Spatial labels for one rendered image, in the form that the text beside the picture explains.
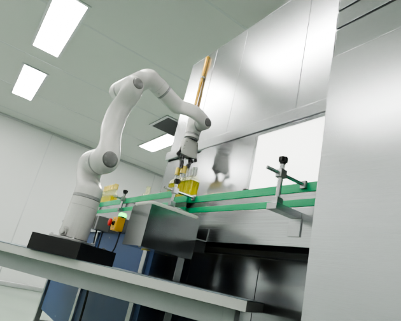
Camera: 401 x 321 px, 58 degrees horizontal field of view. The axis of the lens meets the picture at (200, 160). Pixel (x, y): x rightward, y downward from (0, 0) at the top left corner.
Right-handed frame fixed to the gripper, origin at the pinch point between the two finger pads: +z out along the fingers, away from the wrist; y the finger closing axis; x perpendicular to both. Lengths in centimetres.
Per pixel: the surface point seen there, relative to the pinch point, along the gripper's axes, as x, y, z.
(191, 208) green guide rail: 23.6, 4.2, 26.0
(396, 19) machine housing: 126, 23, -10
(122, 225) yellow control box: -15.3, 18.8, 37.6
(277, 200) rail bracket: 90, 16, 30
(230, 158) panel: 23.0, -12.1, -5.4
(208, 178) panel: 7.1, -12.1, 3.4
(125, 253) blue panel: -14, 13, 51
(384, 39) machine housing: 123, 23, -6
